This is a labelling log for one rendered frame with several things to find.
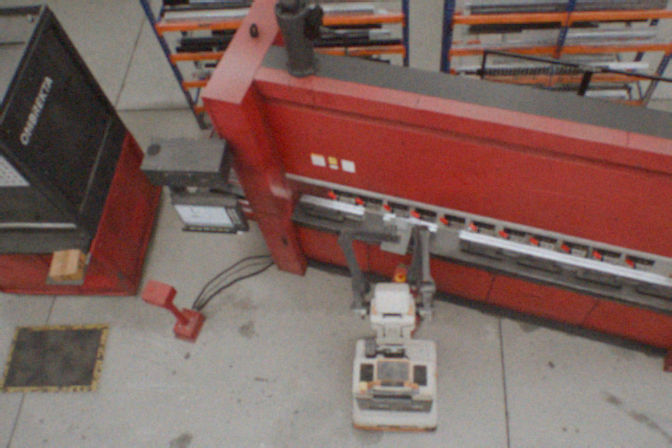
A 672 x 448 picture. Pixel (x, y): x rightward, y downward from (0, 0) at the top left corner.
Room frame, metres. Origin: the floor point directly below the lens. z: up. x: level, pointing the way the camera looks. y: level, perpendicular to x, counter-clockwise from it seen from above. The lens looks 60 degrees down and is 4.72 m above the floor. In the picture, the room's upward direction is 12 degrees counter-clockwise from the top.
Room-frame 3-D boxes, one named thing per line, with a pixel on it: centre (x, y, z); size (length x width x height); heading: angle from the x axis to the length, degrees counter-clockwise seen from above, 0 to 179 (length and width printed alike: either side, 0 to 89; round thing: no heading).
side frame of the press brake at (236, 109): (2.74, 0.31, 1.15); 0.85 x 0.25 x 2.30; 152
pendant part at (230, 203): (2.24, 0.82, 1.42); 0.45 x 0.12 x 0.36; 74
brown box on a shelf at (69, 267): (2.29, 2.05, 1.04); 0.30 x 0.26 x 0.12; 76
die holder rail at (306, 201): (2.39, 0.02, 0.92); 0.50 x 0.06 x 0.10; 62
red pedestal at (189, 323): (2.05, 1.45, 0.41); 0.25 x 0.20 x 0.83; 152
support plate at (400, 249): (1.99, -0.39, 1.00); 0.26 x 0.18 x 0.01; 152
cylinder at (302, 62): (2.49, -0.06, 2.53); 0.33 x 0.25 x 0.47; 62
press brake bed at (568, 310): (1.77, -1.01, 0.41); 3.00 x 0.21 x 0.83; 62
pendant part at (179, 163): (2.34, 0.85, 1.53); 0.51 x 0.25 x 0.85; 74
